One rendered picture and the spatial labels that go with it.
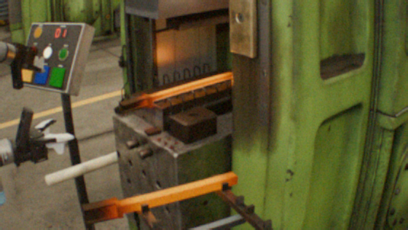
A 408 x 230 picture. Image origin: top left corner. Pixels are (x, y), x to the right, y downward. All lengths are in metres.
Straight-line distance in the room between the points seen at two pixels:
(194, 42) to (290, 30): 0.69
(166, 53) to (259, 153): 0.57
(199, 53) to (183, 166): 0.58
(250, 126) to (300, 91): 0.23
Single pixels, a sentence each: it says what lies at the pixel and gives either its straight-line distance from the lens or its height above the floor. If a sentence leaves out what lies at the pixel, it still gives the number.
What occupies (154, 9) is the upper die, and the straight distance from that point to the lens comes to 1.39.
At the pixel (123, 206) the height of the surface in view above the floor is 0.94.
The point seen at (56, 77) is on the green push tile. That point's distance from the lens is 1.83.
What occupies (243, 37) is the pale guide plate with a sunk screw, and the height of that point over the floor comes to 1.24.
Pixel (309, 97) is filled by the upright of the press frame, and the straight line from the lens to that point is 1.27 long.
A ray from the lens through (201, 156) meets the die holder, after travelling 1.42.
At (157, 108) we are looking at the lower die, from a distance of 1.49.
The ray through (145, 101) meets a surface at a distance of 1.51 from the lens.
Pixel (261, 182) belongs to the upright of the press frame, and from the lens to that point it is 1.42.
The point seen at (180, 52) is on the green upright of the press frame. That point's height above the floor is 1.06.
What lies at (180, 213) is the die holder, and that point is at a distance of 1.47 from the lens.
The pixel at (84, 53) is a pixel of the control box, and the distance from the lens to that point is 1.84.
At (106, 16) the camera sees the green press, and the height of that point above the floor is 0.34.
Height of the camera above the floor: 1.55
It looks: 24 degrees down
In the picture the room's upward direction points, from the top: 1 degrees counter-clockwise
